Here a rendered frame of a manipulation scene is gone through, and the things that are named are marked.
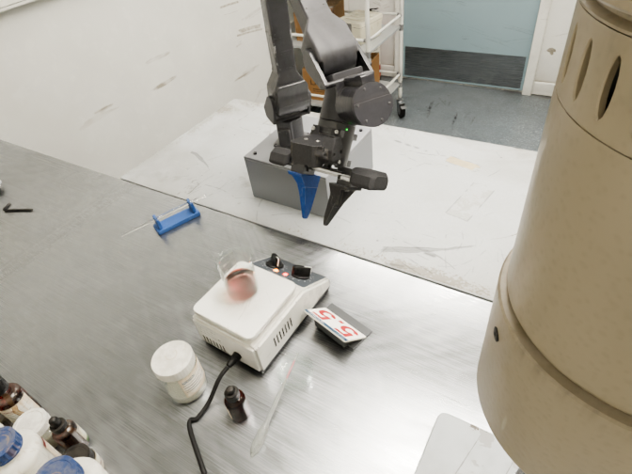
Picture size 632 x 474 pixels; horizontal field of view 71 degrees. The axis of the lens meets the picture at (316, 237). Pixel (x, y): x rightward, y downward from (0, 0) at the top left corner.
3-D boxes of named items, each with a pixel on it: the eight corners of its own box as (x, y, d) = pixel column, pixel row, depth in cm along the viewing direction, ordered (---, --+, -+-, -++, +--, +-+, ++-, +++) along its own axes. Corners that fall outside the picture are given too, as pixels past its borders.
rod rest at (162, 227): (195, 208, 102) (190, 196, 99) (201, 214, 100) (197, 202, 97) (153, 228, 98) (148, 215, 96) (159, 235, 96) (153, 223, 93)
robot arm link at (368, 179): (298, 115, 74) (276, 109, 69) (401, 136, 66) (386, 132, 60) (288, 164, 76) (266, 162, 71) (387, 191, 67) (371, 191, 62)
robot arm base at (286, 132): (284, 132, 101) (279, 106, 97) (310, 134, 99) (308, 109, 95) (272, 148, 97) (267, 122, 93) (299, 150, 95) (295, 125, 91)
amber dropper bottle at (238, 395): (254, 404, 64) (243, 379, 60) (246, 424, 62) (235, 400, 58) (234, 401, 65) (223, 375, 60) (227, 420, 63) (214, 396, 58)
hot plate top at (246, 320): (241, 262, 75) (240, 259, 75) (299, 287, 70) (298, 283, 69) (191, 312, 68) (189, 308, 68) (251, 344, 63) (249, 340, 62)
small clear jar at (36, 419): (50, 460, 62) (30, 443, 58) (24, 451, 63) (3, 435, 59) (71, 428, 65) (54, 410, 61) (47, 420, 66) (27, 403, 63)
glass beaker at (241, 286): (236, 311, 67) (223, 275, 61) (221, 291, 70) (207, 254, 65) (271, 292, 69) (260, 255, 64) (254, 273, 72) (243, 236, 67)
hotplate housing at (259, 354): (274, 264, 85) (266, 233, 80) (332, 288, 79) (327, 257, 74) (192, 353, 72) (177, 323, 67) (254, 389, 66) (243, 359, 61)
